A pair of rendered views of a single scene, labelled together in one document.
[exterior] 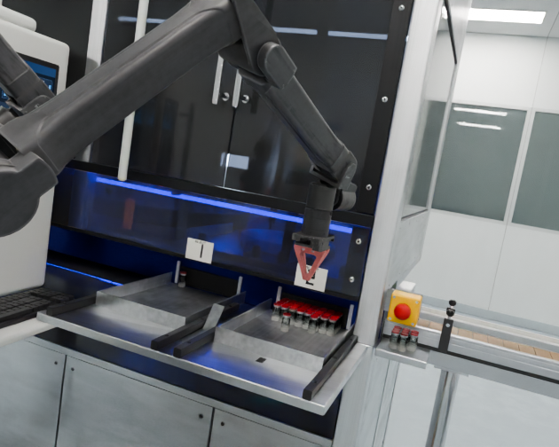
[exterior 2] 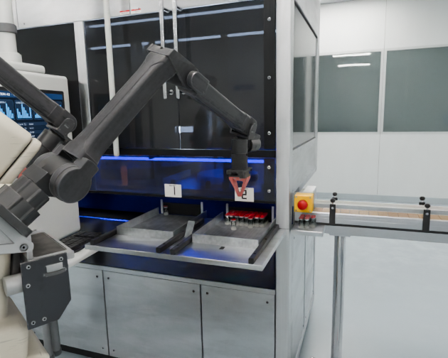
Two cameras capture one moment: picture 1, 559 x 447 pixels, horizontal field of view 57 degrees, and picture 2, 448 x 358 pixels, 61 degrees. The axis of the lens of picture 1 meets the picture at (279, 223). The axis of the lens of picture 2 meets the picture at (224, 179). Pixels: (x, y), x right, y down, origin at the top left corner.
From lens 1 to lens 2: 0.24 m
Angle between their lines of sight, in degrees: 3
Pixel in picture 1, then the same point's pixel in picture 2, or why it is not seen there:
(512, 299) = (392, 184)
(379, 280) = (285, 188)
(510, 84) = (366, 35)
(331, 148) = (239, 117)
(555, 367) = (400, 221)
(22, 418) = (82, 314)
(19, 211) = (83, 187)
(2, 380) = not seen: hidden behind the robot
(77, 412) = (116, 304)
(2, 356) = not seen: hidden behind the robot
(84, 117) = (104, 133)
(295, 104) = (212, 98)
